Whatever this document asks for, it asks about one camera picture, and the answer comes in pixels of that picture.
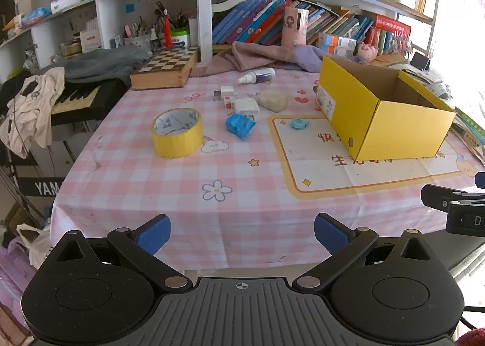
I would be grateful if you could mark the orange blue white boxes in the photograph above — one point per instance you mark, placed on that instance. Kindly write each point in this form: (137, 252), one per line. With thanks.
(337, 44)

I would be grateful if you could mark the pink cloth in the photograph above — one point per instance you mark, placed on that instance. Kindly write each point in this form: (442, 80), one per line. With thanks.
(257, 56)

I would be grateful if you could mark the pink pig toy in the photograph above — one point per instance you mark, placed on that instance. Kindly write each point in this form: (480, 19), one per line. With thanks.
(367, 52)

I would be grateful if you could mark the green-lid white jar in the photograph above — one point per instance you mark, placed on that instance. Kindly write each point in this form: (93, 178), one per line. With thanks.
(180, 38)

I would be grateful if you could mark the small white charger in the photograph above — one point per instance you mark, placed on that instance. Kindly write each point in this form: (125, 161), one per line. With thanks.
(226, 91)

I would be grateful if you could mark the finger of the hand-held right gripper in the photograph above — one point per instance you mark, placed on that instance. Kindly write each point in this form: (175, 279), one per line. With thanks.
(435, 196)
(481, 179)

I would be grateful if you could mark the small blue round gadget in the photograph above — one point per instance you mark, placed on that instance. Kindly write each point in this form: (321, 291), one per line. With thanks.
(299, 123)

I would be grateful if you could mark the purple cloth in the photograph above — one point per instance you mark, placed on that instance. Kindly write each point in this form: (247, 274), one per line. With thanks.
(312, 58)

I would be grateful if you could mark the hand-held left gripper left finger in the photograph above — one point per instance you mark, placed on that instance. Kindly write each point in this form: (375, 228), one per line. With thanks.
(157, 234)

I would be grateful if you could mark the purple bag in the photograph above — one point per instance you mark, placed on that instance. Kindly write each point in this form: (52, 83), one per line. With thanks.
(15, 281)

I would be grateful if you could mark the blue cloth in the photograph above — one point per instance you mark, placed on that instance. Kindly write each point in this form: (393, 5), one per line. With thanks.
(239, 126)

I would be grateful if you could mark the blue tissue packet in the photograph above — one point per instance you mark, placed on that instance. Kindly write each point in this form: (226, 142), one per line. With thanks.
(36, 16)

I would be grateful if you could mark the white garment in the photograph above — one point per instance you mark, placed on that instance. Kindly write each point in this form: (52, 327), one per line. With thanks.
(34, 103)

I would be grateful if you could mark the large white charger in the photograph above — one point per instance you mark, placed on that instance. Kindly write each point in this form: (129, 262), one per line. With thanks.
(246, 106)

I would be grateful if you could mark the white bookshelf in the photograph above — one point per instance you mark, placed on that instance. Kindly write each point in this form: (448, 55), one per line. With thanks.
(204, 8)

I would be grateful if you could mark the grey cloth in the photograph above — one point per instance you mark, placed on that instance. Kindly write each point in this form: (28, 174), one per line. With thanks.
(102, 63)

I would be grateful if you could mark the black keyboard stand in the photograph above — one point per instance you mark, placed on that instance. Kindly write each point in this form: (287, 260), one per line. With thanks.
(38, 186)

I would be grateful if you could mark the row of leaning books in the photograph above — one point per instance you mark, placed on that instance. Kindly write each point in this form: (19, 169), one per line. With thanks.
(250, 22)

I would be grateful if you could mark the person's fuzzy clothing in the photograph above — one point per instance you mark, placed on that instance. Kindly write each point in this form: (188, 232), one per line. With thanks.
(473, 338)

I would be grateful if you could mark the cup of brushes and pens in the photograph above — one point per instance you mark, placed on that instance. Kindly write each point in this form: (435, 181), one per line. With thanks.
(138, 37)

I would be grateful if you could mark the yellow cardboard box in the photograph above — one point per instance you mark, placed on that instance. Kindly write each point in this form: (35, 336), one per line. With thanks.
(401, 130)

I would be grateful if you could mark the wooden chess board box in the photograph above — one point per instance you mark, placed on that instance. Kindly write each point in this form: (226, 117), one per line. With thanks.
(166, 65)

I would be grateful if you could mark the small spray bottle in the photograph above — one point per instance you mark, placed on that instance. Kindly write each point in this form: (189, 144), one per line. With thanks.
(261, 75)

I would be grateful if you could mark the pink phone-shaped box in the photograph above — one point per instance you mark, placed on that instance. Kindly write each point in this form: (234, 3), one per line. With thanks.
(293, 27)

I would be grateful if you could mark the black keyboard piano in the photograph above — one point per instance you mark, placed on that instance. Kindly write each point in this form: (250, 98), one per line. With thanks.
(94, 101)

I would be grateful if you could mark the white plastic bag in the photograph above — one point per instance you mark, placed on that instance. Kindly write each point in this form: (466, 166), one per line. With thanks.
(36, 245)

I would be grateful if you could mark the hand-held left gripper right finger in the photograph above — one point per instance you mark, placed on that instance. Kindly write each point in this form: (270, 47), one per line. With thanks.
(327, 234)

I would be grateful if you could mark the row of red books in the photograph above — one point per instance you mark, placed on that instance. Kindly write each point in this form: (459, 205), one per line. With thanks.
(390, 29)

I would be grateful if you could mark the yellow tape roll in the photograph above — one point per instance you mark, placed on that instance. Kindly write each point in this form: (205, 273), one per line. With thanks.
(178, 143)

